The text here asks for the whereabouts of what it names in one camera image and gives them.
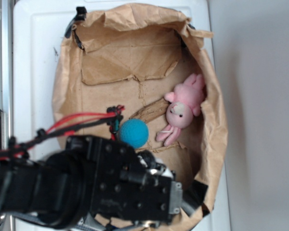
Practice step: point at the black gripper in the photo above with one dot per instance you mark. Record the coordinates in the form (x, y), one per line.
(126, 185)

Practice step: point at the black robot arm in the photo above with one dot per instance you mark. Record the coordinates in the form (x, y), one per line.
(57, 189)

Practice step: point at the blue ball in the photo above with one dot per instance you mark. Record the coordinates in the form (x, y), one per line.
(134, 132)

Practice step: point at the pink plush bunny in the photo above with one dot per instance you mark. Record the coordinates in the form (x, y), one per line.
(185, 104)

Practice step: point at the brown paper bag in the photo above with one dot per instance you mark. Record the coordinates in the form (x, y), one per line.
(132, 55)

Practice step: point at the white plastic tray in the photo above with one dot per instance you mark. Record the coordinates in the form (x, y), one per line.
(38, 30)

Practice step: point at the metal rail frame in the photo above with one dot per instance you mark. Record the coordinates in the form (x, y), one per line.
(0, 60)

